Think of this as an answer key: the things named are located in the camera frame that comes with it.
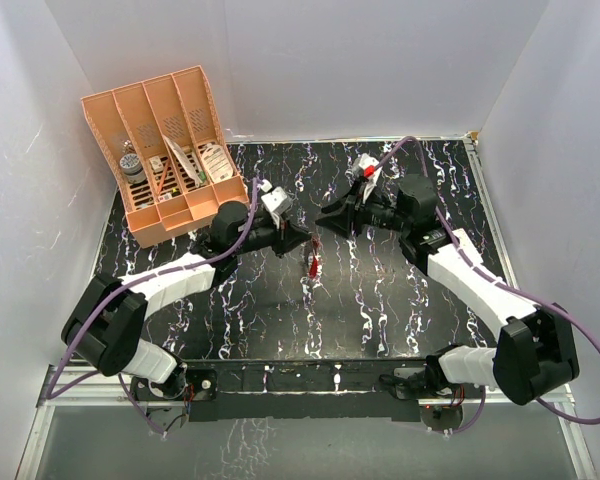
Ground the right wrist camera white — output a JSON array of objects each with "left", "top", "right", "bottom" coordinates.
[{"left": 352, "top": 153, "right": 382, "bottom": 204}]

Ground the white labelled packet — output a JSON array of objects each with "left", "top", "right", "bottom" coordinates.
[{"left": 201, "top": 143, "right": 234, "bottom": 183}]

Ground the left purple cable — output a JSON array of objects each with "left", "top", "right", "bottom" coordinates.
[{"left": 47, "top": 177, "right": 264, "bottom": 435}]

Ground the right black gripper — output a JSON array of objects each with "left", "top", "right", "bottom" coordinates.
[{"left": 316, "top": 178, "right": 412, "bottom": 237}]

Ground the peach desk organizer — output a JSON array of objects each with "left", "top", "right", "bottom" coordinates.
[{"left": 81, "top": 66, "right": 249, "bottom": 248}]

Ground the small grey jar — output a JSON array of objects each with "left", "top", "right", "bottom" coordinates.
[{"left": 119, "top": 153, "right": 146, "bottom": 184}]

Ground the small white eraser block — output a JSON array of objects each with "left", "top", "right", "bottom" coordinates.
[{"left": 149, "top": 156, "right": 164, "bottom": 174}]

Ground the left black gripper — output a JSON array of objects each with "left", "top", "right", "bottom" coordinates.
[{"left": 232, "top": 213, "right": 311, "bottom": 259}]

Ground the red pencil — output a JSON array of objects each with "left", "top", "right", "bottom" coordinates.
[{"left": 156, "top": 158, "right": 172, "bottom": 198}]

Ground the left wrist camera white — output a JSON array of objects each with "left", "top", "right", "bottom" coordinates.
[{"left": 258, "top": 179, "right": 292, "bottom": 228}]

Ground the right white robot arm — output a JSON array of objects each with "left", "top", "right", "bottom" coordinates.
[{"left": 316, "top": 174, "right": 580, "bottom": 405}]

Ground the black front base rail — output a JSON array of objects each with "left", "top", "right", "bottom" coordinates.
[{"left": 181, "top": 358, "right": 424, "bottom": 422}]

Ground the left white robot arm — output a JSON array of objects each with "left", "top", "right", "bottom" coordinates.
[{"left": 61, "top": 201, "right": 311, "bottom": 399}]

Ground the steel key holder red handle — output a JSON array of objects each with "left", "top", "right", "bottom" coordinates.
[{"left": 304, "top": 237, "right": 320, "bottom": 279}]

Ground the white paper card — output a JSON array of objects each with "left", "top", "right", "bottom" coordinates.
[{"left": 163, "top": 135, "right": 203, "bottom": 187}]

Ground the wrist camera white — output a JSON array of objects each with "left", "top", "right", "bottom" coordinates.
[
  {"left": 258, "top": 179, "right": 292, "bottom": 228},
  {"left": 352, "top": 153, "right": 382, "bottom": 204}
]

